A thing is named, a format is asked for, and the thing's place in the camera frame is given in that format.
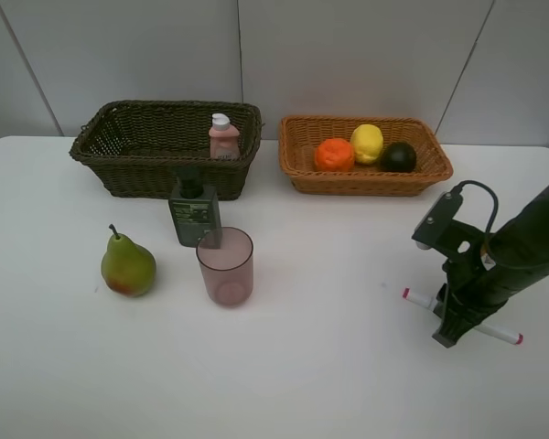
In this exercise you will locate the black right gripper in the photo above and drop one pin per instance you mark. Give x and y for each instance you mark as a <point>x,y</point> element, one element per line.
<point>473,292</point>

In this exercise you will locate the white pink-capped marker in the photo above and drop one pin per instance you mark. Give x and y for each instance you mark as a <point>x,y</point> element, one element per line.
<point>432,304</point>

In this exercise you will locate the dark purple mangosteen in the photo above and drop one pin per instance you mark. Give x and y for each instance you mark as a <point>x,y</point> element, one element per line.
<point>398,157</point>

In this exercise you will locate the yellow lemon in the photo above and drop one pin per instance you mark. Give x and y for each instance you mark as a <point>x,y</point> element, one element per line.
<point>367,142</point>

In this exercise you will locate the orange tangerine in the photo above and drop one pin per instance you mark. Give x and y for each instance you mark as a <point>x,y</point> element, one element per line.
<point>334,155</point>

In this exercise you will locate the pink white-capped bottle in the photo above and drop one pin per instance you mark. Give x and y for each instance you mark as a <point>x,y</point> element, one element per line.
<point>224,138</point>

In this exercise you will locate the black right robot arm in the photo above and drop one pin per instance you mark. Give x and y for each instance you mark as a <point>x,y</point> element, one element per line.
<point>523,242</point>

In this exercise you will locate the transparent pink plastic cup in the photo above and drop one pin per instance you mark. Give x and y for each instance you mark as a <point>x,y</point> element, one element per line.
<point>225,257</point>

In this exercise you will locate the orange wicker basket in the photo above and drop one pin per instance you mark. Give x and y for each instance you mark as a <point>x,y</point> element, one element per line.
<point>300,135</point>

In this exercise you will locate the dark green pump bottle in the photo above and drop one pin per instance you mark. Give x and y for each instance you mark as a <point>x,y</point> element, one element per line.
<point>193,206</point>

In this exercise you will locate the green red pear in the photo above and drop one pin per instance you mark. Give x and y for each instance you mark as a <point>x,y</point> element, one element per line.
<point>126,267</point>

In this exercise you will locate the dark brown wicker basket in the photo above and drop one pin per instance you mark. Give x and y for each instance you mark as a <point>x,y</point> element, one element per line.
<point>135,147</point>

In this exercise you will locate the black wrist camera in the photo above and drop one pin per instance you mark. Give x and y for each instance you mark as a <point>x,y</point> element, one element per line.
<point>437,220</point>

